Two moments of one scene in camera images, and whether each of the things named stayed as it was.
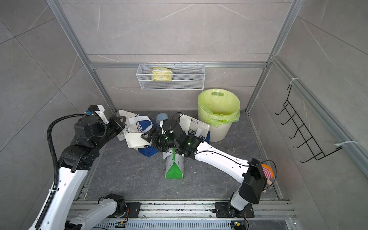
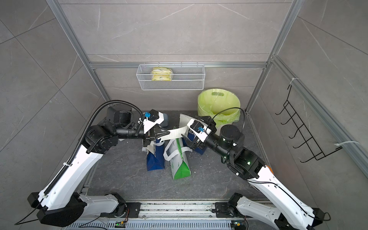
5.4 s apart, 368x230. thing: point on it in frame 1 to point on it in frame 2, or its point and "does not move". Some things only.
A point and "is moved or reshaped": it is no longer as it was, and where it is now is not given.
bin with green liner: (219, 107) does not move
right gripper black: (155, 132) to (210, 121)
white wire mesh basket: (170, 77) does not move
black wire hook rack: (310, 146) does not move
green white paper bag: (174, 164) is moved or reshaped
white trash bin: (219, 109) does not move
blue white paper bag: (138, 123) is moved or reshaped
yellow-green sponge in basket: (161, 74) does not move
